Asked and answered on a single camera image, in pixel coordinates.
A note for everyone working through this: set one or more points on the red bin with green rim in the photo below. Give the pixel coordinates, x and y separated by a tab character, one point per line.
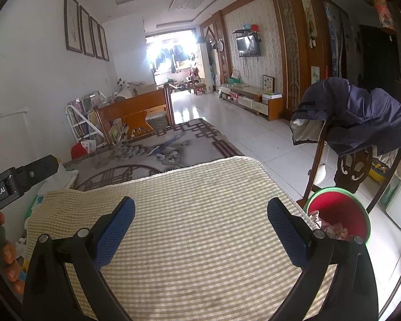
337	207

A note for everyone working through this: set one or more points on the small framed picture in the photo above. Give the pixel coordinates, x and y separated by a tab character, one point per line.
268	84

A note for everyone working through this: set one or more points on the cardboard box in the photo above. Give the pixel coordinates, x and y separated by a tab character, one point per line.
143	89

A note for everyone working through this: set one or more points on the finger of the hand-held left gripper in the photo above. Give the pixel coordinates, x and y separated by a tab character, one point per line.
36	170

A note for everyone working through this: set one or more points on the grey floral patterned mat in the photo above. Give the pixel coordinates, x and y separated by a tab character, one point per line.
193	140

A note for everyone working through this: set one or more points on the navy blue jacket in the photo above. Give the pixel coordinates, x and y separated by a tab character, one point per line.
361	120

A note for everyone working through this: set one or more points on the wooden bench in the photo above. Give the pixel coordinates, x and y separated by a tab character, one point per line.
133	107

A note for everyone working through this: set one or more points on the blue door curtain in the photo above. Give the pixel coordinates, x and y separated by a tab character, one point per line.
333	40

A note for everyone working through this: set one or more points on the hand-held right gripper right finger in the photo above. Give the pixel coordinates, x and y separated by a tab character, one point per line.
287	234

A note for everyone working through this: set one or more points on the dark carved wooden chair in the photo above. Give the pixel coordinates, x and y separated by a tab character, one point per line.
352	170

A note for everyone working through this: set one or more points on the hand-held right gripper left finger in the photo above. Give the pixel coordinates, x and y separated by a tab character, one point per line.
115	230

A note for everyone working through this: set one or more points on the beige checked blanket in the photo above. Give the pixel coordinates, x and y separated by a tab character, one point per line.
204	224

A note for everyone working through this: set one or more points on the wall shelf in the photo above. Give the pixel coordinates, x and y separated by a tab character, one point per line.
247	31

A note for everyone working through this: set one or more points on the wall television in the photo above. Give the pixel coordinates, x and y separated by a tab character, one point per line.
249	46

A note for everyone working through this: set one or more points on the wooden television cabinet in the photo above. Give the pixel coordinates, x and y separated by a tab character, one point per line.
254	102

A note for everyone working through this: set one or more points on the small wooden chair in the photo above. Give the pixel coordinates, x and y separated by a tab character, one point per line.
197	83

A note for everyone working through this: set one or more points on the square ceiling light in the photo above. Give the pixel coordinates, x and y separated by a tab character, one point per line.
188	1

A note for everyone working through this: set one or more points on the yellow plastic tub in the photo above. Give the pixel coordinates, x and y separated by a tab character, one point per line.
378	173

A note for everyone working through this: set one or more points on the person's left hand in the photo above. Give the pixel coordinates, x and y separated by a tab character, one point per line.
8	252

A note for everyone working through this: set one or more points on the framed wall picture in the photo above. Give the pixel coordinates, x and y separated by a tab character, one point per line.
73	21
87	31
103	42
97	38

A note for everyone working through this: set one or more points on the leaning picture books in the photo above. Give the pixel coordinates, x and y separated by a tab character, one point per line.
117	131

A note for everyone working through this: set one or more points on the panda plush toy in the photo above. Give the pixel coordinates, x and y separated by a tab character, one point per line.
122	84

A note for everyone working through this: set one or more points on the hanging wall scroll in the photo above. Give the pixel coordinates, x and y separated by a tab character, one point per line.
308	15

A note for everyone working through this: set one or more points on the red plastic container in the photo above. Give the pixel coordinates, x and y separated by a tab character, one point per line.
77	150

